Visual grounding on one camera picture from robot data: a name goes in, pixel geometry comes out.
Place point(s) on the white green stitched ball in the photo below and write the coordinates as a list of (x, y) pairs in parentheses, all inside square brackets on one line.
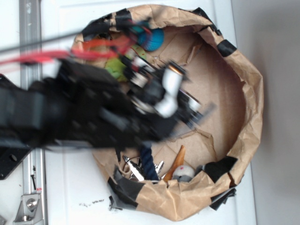
[(139, 51)]

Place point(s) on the black screw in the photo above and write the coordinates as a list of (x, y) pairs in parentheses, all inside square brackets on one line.
[(33, 181)]

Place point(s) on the grey white plush mouse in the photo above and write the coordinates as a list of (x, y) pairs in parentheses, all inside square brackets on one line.
[(183, 173)]

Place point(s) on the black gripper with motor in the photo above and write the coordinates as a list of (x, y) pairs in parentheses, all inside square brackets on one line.
[(157, 93)]

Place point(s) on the blue rubber ball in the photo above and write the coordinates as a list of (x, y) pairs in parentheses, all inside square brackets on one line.
[(151, 41)]

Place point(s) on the brown paper bag bin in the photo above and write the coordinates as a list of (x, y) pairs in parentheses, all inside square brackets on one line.
[(222, 148)]

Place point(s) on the green plush frog toy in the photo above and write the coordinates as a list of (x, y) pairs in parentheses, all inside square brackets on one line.
[(116, 68)]

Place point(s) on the silver metal keys bunch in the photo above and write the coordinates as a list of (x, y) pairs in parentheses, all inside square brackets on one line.
[(135, 166)]

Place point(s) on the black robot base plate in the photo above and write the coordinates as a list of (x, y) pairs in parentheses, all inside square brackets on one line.
[(9, 161)]

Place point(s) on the metal corner bracket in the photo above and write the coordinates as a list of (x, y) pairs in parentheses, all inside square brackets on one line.
[(30, 210)]

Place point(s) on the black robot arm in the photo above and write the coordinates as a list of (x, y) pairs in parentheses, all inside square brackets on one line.
[(100, 99)]

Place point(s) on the aluminium extrusion rail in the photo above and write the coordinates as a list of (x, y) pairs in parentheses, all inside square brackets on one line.
[(34, 163)]

